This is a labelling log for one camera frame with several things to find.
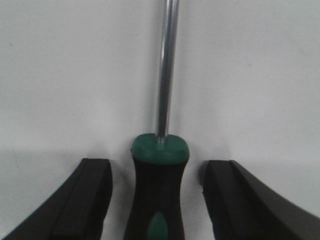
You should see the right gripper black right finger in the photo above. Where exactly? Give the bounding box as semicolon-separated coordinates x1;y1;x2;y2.
203;160;320;240

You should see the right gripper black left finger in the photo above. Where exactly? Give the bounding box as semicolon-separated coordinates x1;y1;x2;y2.
4;158;113;240

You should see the green black screwdriver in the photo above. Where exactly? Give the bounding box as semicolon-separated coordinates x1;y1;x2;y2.
123;0;190;240

